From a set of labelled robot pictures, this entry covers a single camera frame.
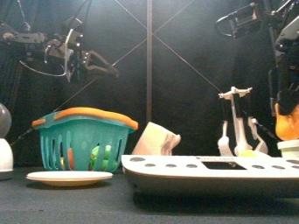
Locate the orange toy squash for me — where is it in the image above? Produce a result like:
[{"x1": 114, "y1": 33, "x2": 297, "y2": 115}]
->
[{"x1": 273, "y1": 102, "x2": 299, "y2": 142}]

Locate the white utensil stand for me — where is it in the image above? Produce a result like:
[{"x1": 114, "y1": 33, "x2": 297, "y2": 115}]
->
[{"x1": 217, "y1": 86, "x2": 254, "y2": 158}]

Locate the white toy spoon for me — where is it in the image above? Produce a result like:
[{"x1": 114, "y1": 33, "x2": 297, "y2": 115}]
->
[{"x1": 248, "y1": 117, "x2": 269, "y2": 155}]

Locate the white toy pot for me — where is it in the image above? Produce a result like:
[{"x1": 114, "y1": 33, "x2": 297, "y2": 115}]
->
[{"x1": 276, "y1": 139, "x2": 299, "y2": 159}]

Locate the yellow-green toy piece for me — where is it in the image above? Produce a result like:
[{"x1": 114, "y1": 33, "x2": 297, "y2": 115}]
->
[{"x1": 237, "y1": 149, "x2": 258, "y2": 158}]

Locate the white toy spatula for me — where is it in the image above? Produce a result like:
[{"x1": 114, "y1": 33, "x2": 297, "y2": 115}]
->
[{"x1": 217, "y1": 120, "x2": 234, "y2": 158}]

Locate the teal basket with orange rim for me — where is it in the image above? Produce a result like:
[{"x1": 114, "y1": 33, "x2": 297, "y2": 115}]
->
[{"x1": 31, "y1": 106, "x2": 138, "y2": 172}]

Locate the green toy vegetable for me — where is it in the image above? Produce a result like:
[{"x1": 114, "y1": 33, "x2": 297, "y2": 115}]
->
[{"x1": 87, "y1": 144, "x2": 118, "y2": 172}]

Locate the orange toy carrot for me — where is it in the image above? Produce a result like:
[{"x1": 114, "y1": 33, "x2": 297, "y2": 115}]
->
[{"x1": 59, "y1": 148, "x2": 75, "y2": 171}]

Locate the white crumpled cloth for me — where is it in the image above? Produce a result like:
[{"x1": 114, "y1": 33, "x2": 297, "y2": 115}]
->
[{"x1": 130, "y1": 121, "x2": 182, "y2": 157}]

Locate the white and grey toy kettle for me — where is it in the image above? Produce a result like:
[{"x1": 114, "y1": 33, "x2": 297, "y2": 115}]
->
[{"x1": 0, "y1": 102, "x2": 14, "y2": 181}]

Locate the white kitchen scale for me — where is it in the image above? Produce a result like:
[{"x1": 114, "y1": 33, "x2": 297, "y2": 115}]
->
[{"x1": 120, "y1": 154, "x2": 299, "y2": 200}]

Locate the white round plate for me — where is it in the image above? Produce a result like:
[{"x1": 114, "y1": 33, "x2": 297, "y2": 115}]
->
[{"x1": 25, "y1": 170, "x2": 114, "y2": 187}]

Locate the grey vertical frame pole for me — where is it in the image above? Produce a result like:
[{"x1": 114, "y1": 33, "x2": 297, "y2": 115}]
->
[{"x1": 145, "y1": 0, "x2": 154, "y2": 123}]

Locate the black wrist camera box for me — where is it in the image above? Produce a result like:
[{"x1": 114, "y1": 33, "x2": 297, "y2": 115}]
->
[{"x1": 228, "y1": 2, "x2": 265, "y2": 41}]

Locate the black looped cable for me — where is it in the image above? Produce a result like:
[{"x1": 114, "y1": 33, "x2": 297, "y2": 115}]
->
[{"x1": 213, "y1": 11, "x2": 237, "y2": 39}]

